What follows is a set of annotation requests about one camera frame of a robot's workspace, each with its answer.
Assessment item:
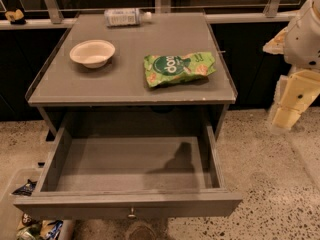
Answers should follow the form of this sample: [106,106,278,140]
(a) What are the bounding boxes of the grey top drawer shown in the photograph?
[13,121,244,220]

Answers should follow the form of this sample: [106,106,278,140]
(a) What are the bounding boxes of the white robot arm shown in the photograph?
[263,0,320,134]

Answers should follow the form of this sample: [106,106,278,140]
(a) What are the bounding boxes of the grey cabinet with top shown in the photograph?
[26,13,237,134]

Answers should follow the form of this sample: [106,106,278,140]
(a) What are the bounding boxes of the metal drawer knob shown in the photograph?
[127,207,137,219]

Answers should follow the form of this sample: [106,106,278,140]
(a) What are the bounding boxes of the green chip bag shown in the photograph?
[144,52,216,88]

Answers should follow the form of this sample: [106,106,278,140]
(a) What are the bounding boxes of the clear plastic water bottle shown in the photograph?
[104,8,152,27]

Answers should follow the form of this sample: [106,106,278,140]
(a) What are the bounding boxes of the white paper bowl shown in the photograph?
[69,40,115,69]

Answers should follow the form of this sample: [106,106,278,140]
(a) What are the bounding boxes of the dark blue snack packet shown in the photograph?
[12,179,37,196]

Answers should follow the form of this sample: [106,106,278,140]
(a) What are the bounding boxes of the clear plastic storage bin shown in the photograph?
[0,168,74,240]

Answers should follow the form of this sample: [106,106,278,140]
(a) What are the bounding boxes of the small yellow black object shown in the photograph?
[5,9,26,25]

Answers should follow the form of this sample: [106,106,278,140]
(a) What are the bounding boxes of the colourful snack packets in bin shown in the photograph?
[16,213,63,240]

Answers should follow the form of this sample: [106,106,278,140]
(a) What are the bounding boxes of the metal window rail frame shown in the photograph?
[0,0,306,27]

